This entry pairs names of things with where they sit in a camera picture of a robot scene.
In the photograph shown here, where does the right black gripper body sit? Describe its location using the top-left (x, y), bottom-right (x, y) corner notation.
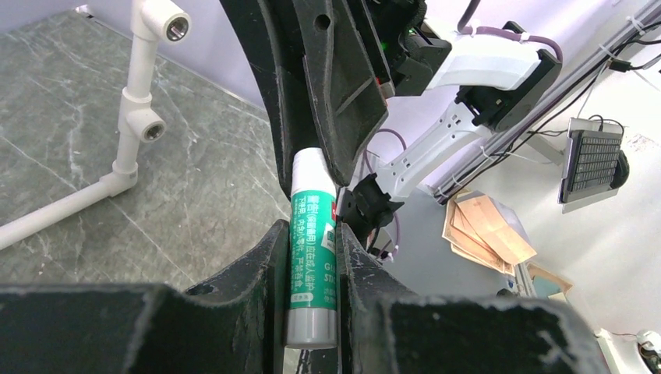
top-left (356, 1), bottom-right (429, 98)

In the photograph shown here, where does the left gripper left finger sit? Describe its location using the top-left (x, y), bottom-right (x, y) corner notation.
top-left (1, 220), bottom-right (289, 373)

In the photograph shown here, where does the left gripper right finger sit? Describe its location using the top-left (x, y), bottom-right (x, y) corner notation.
top-left (336, 224), bottom-right (608, 373)

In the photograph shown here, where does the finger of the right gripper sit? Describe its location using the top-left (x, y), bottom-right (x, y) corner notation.
top-left (221, 0), bottom-right (319, 198)
top-left (293, 1), bottom-right (387, 186)

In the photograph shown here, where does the white green glue stick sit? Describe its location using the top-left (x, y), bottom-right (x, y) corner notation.
top-left (285, 147), bottom-right (338, 350)

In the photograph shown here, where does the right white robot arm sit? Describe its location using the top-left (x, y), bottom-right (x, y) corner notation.
top-left (221, 1), bottom-right (564, 240)

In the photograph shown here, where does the stack of brown papers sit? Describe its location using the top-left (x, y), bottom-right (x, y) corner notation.
top-left (442, 190), bottom-right (536, 276)

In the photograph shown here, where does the black computer keyboard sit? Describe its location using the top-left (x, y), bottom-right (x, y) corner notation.
top-left (560, 129), bottom-right (622, 203)

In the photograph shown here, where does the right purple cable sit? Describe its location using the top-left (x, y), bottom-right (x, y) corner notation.
top-left (457, 0), bottom-right (565, 63)

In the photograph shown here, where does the white PVC pipe frame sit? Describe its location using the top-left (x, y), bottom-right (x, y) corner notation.
top-left (0, 0), bottom-right (192, 252)

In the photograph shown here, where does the aluminium frame rail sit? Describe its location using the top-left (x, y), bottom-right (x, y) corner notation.
top-left (433, 1), bottom-right (660, 204)

